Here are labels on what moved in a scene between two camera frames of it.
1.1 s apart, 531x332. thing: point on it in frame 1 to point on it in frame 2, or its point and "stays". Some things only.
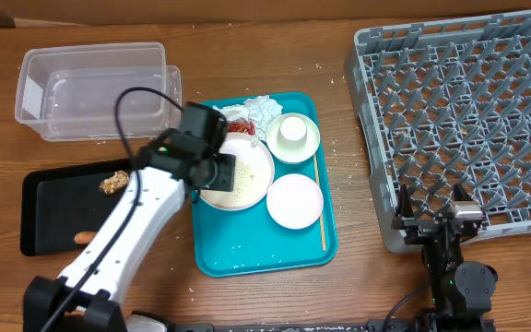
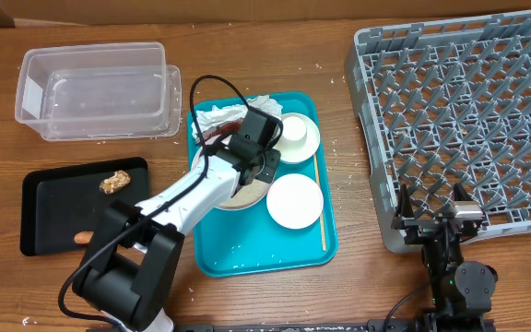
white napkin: [258, 110] stays
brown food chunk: [115, 183] stays
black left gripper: [224, 180] to [269, 174]
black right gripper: [419, 227] stays
